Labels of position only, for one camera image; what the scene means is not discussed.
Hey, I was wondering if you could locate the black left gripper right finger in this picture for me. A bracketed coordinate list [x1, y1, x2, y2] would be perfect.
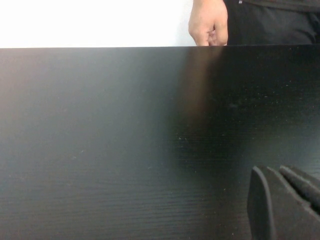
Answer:
[278, 164, 320, 216]

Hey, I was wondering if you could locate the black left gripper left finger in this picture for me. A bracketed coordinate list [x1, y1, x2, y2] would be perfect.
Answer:
[247, 165, 320, 240]

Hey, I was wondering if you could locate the person in black clothing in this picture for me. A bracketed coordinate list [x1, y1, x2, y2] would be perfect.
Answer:
[224, 0, 320, 46]

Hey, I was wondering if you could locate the person's right hand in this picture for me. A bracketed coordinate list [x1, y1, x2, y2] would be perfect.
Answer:
[187, 0, 229, 47]

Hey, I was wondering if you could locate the black printed t-shirt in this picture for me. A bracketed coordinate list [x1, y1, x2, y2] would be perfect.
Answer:
[241, 0, 320, 13]

